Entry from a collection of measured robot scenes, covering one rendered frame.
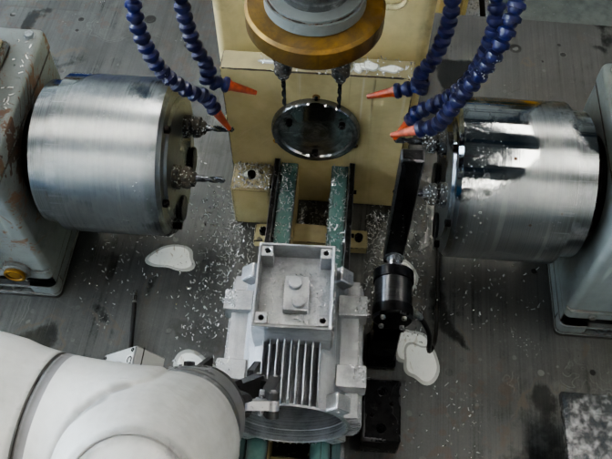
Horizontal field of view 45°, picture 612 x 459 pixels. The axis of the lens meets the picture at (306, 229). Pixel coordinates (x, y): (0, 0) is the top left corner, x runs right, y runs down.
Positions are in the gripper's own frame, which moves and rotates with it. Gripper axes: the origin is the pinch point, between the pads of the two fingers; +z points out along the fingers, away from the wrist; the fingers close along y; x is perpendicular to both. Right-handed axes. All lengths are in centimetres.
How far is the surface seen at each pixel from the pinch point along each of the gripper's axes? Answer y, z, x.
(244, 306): 0.9, 17.6, -6.5
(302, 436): -8.0, 22.5, 11.4
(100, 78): 26, 27, -38
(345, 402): -13.3, 10.7, 3.8
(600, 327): -56, 45, -5
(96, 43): 46, 79, -58
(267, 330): -3.1, 9.5, -4.4
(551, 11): -87, 205, -115
